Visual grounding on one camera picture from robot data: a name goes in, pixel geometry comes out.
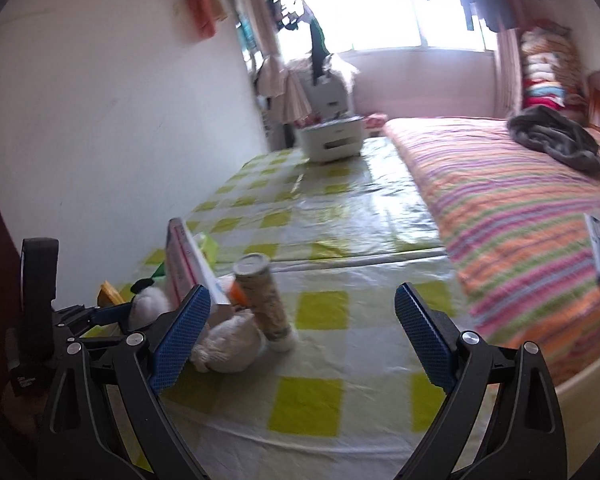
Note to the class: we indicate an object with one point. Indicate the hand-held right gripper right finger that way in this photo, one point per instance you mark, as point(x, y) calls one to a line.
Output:
point(422, 340)

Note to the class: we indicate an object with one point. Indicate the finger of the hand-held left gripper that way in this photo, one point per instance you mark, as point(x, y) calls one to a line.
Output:
point(110, 314)

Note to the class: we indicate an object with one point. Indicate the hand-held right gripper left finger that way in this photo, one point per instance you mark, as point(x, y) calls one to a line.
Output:
point(180, 340)

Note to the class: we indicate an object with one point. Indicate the white tissue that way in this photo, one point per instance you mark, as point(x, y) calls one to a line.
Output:
point(230, 345)

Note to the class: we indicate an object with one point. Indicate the white red medicine box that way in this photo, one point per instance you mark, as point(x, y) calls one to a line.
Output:
point(185, 260)

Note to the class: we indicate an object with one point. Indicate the patterned cylindrical tube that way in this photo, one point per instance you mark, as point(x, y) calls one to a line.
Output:
point(262, 300)

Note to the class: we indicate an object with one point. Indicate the striped bed sheet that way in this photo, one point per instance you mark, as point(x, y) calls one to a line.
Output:
point(505, 220)

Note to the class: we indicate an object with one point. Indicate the yellow checked tablecloth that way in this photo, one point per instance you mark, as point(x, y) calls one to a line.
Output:
point(330, 220)

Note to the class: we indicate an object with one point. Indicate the white plastic basket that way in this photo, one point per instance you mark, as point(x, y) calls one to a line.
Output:
point(332, 140)

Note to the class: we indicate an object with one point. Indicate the grey blanket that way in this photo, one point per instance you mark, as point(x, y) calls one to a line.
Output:
point(555, 135)

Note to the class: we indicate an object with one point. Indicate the white washing machine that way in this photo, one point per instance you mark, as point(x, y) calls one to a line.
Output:
point(330, 97)

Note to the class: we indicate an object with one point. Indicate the beige tied curtain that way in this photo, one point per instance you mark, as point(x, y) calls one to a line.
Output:
point(282, 87)

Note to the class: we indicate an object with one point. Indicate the pink window curtain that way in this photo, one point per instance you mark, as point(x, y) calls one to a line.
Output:
point(507, 75)

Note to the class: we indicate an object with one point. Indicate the white lace cover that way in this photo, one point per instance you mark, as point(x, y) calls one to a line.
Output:
point(342, 67)

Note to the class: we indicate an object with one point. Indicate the stack of folded quilts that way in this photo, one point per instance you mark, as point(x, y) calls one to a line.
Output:
point(550, 70)

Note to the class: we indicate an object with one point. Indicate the dark hanging garment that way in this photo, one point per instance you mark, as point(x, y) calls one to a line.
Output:
point(318, 45)

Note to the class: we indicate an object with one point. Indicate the small hanging clothes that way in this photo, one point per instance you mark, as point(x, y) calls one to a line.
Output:
point(285, 12)

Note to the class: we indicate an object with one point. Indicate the pink cloth on wall hook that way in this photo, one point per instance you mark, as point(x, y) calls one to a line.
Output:
point(205, 7)

